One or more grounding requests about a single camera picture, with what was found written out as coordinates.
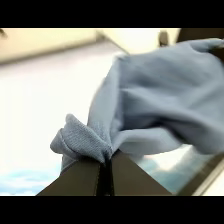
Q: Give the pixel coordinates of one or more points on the blue T-shirt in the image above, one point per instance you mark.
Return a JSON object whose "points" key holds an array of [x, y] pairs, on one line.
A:
{"points": [[156, 96]]}

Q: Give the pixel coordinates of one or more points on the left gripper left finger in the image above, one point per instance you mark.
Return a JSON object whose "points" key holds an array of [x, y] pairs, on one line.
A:
{"points": [[78, 180]]}

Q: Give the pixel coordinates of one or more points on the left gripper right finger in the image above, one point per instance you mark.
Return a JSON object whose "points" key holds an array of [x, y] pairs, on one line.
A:
{"points": [[133, 181]]}

